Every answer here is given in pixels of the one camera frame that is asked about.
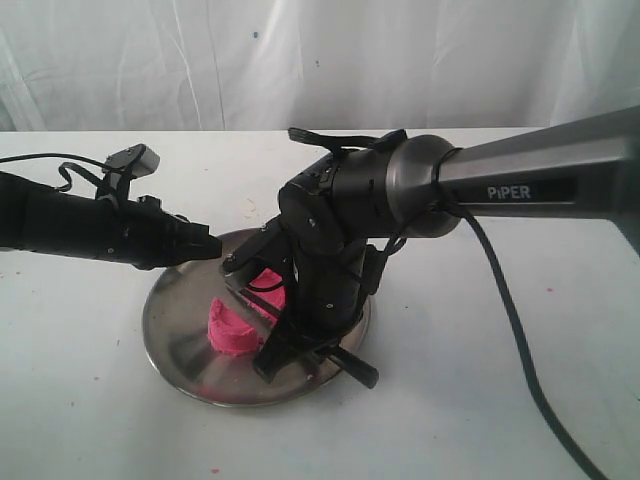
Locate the pink dough lump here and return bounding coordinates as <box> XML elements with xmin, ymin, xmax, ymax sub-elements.
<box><xmin>207</xmin><ymin>268</ymin><xmax>285</xmax><ymax>356</ymax></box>

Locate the round steel plate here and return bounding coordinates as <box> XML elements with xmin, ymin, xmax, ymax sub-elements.
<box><xmin>142</xmin><ymin>229</ymin><xmax>370</xmax><ymax>407</ymax></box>

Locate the black knife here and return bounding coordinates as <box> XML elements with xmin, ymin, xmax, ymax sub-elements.
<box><xmin>222</xmin><ymin>261</ymin><xmax>379</xmax><ymax>389</ymax></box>

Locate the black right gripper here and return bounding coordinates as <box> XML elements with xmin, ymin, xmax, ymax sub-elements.
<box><xmin>222</xmin><ymin>219</ymin><xmax>376</xmax><ymax>384</ymax></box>

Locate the white backdrop curtain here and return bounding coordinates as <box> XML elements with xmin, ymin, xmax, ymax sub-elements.
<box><xmin>1</xmin><ymin>1</ymin><xmax>639</xmax><ymax>131</ymax></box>

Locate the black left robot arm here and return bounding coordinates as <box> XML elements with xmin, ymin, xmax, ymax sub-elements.
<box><xmin>1</xmin><ymin>173</ymin><xmax>222</xmax><ymax>270</ymax></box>

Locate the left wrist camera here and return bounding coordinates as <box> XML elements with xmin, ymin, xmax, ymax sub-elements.
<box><xmin>103</xmin><ymin>144</ymin><xmax>160</xmax><ymax>178</ymax></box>

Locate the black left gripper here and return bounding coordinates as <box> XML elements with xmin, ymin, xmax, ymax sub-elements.
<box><xmin>118</xmin><ymin>197</ymin><xmax>221</xmax><ymax>270</ymax></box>

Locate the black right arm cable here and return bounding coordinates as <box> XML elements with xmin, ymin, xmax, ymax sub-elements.
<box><xmin>429</xmin><ymin>149</ymin><xmax>611</xmax><ymax>480</ymax></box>

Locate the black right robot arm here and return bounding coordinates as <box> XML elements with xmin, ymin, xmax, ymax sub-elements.
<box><xmin>223</xmin><ymin>107</ymin><xmax>639</xmax><ymax>386</ymax></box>

